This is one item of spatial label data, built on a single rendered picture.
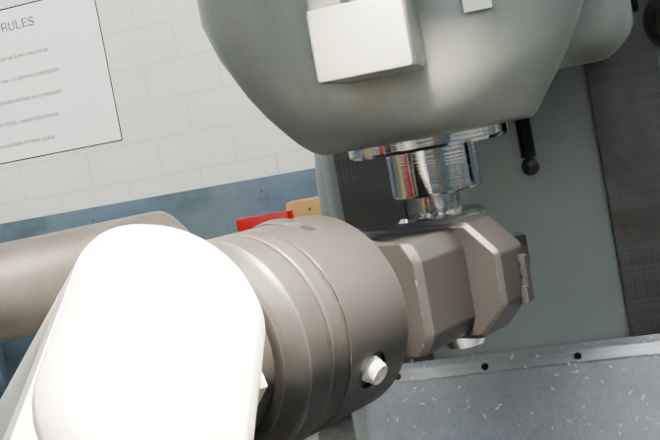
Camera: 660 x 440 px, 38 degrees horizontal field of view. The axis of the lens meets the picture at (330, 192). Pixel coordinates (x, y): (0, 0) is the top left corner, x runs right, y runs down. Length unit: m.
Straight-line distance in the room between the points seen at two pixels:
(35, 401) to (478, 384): 0.67
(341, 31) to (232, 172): 4.66
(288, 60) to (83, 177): 4.98
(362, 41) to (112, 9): 4.94
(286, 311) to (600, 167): 0.56
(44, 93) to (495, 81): 5.12
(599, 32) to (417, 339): 0.26
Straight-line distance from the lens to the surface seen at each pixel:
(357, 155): 0.49
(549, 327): 0.90
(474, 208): 0.50
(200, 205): 5.10
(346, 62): 0.38
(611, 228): 0.88
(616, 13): 0.61
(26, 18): 5.56
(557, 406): 0.89
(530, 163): 0.50
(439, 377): 0.90
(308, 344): 0.35
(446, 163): 0.48
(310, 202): 4.39
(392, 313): 0.39
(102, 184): 5.35
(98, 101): 5.33
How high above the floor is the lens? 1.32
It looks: 3 degrees down
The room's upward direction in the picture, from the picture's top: 10 degrees counter-clockwise
